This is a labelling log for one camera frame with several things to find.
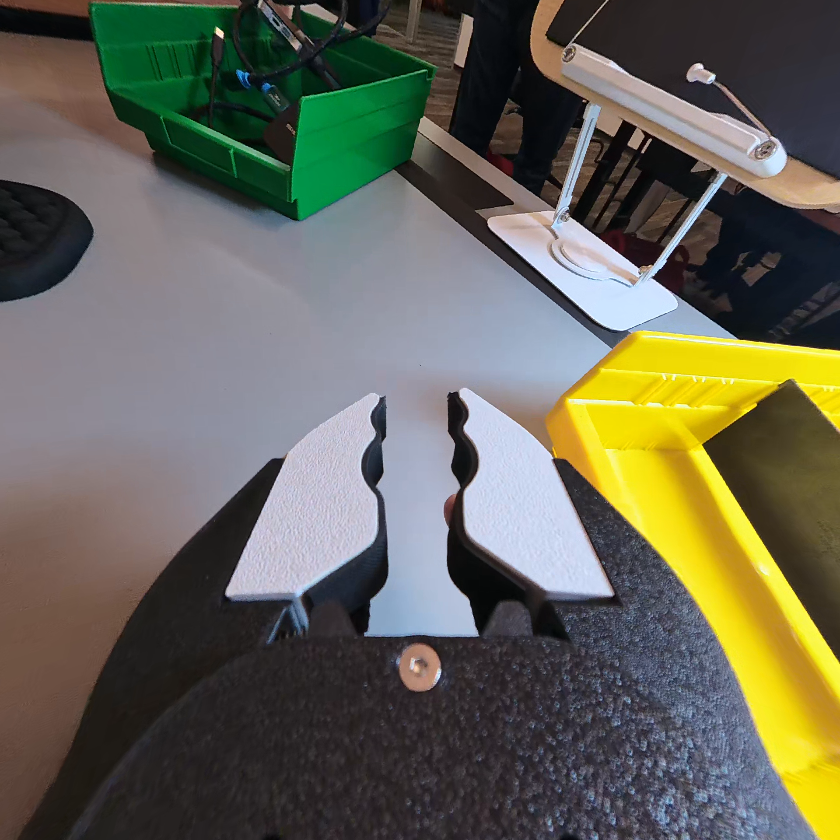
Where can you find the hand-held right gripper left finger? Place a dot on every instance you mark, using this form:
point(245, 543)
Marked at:
point(308, 518)

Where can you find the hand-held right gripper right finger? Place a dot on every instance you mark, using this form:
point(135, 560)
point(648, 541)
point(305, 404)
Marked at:
point(531, 518)

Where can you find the yellow plastic bin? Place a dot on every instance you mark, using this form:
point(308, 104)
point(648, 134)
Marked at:
point(656, 492)

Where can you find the green plastic bin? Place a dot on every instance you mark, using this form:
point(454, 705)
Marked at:
point(354, 131)

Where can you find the person's right hand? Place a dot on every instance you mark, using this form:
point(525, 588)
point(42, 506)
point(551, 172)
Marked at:
point(450, 512)

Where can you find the white stand base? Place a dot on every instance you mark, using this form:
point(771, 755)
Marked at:
point(623, 295)

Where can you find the black bin divider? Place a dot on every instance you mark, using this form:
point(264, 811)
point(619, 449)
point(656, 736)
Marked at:
point(781, 492)

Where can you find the grey tape strip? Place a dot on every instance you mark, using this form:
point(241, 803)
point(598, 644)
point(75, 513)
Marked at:
point(459, 187)

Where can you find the black mesh cushion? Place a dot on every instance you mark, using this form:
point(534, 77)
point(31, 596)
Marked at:
point(33, 236)

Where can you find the black board with wooden rim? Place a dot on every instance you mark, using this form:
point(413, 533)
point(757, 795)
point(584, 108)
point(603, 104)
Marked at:
point(722, 39)

